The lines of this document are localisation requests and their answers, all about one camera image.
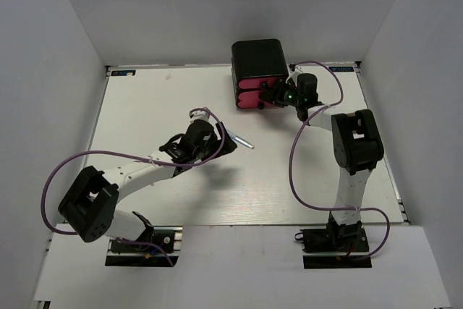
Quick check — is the right blue table sticker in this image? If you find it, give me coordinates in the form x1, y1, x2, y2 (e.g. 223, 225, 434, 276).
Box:
328, 66, 354, 73

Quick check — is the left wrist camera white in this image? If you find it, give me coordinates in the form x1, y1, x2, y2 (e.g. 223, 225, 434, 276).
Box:
189, 107, 210, 124

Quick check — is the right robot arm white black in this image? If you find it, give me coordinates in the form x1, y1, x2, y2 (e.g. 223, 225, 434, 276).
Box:
259, 73, 384, 250

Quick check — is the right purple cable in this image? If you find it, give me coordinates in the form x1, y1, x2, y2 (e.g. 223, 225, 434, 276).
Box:
288, 61, 391, 259

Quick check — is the pink drawer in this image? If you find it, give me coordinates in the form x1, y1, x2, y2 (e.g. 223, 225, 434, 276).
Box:
237, 90, 263, 102
237, 99, 271, 110
237, 77, 279, 90

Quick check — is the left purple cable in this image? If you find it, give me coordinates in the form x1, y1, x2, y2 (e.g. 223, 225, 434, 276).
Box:
41, 107, 227, 266

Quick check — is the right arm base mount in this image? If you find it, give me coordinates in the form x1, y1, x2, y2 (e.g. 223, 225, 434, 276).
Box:
294, 228, 372, 270

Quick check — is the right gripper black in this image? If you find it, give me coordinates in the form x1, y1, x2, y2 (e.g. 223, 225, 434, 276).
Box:
259, 77, 303, 108

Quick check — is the black drawer cabinet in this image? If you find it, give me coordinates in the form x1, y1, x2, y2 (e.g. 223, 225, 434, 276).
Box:
231, 38, 288, 80

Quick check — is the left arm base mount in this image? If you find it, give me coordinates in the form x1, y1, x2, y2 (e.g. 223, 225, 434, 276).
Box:
105, 227, 183, 268

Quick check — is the blue table sticker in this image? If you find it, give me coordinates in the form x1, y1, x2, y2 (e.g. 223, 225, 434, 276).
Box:
111, 69, 136, 77
328, 66, 354, 73

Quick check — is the left blue table sticker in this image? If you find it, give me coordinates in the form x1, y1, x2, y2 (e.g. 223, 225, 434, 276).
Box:
111, 69, 136, 77

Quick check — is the purple cable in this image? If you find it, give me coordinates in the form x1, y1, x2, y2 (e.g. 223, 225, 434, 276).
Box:
41, 107, 227, 266
288, 61, 391, 259

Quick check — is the light blue clip pen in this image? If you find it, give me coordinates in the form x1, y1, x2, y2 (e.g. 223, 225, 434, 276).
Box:
227, 130, 255, 149

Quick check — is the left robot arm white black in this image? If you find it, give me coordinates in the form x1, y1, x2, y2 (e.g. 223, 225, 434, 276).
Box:
58, 120, 237, 250

